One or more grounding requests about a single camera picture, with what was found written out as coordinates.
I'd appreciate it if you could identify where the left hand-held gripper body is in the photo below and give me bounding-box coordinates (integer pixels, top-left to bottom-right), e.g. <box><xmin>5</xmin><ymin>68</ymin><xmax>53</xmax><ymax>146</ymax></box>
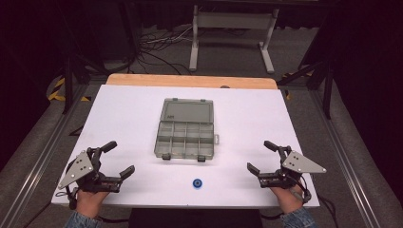
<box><xmin>57</xmin><ymin>147</ymin><xmax>122</xmax><ymax>194</ymax></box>

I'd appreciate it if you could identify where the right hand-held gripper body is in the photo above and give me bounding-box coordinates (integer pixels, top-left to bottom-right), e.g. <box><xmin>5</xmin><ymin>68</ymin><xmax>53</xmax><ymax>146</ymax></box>
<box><xmin>259</xmin><ymin>145</ymin><xmax>328</xmax><ymax>190</ymax></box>

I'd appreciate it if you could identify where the clear plastic compartment box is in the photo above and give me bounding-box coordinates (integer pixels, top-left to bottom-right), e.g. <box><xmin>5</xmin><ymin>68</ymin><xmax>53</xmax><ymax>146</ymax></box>
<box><xmin>153</xmin><ymin>97</ymin><xmax>221</xmax><ymax>162</ymax></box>

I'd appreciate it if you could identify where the person's left hand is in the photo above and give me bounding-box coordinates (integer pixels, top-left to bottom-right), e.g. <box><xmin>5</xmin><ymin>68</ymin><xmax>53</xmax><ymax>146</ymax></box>
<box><xmin>75</xmin><ymin>190</ymin><xmax>110</xmax><ymax>219</ymax></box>

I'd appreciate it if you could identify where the person's right hand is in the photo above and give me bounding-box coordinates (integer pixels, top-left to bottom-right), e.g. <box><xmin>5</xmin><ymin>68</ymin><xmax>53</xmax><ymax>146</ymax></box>
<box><xmin>270</xmin><ymin>185</ymin><xmax>305</xmax><ymax>215</ymax></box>

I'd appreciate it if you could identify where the yellow black floor tape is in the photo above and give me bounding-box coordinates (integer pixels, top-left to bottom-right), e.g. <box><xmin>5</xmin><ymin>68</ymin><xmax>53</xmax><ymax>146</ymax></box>
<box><xmin>47</xmin><ymin>77</ymin><xmax>92</xmax><ymax>104</ymax></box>
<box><xmin>282</xmin><ymin>71</ymin><xmax>315</xmax><ymax>101</ymax></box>

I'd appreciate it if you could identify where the black metal stand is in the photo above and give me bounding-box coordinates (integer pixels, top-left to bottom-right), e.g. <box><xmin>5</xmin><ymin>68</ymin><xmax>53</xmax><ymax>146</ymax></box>
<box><xmin>61</xmin><ymin>47</ymin><xmax>110</xmax><ymax>115</ymax></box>
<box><xmin>277</xmin><ymin>59</ymin><xmax>336</xmax><ymax>121</ymax></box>

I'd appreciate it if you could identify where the white metal stand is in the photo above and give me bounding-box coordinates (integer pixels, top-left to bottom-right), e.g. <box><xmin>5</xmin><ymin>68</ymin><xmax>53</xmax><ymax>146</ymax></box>
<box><xmin>188</xmin><ymin>4</ymin><xmax>280</xmax><ymax>75</ymax></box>

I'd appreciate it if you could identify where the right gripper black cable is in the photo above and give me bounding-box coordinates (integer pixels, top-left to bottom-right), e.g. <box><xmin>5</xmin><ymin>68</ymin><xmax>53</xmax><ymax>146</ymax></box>
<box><xmin>260</xmin><ymin>175</ymin><xmax>337</xmax><ymax>221</ymax></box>

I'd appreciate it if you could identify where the aluminium floor rail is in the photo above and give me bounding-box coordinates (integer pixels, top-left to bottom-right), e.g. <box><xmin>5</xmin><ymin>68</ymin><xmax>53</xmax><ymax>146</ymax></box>
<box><xmin>310</xmin><ymin>88</ymin><xmax>383</xmax><ymax>228</ymax></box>
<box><xmin>0</xmin><ymin>83</ymin><xmax>91</xmax><ymax>228</ymax></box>

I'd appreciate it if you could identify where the bundle of floor cables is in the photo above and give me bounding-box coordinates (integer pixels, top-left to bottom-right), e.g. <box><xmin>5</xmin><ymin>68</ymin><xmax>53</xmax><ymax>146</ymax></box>
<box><xmin>127</xmin><ymin>24</ymin><xmax>250</xmax><ymax>76</ymax></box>

